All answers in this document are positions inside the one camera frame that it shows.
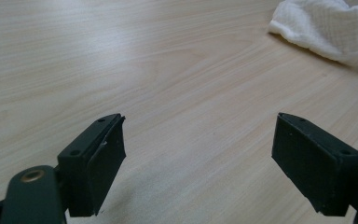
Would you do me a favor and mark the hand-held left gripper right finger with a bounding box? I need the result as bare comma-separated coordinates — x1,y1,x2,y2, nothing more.
270,112,358,217

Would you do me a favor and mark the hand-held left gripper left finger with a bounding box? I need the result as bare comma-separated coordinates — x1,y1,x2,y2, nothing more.
57,113,127,218

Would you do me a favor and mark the white cloth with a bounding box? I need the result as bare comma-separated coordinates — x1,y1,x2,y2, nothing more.
268,0,358,68

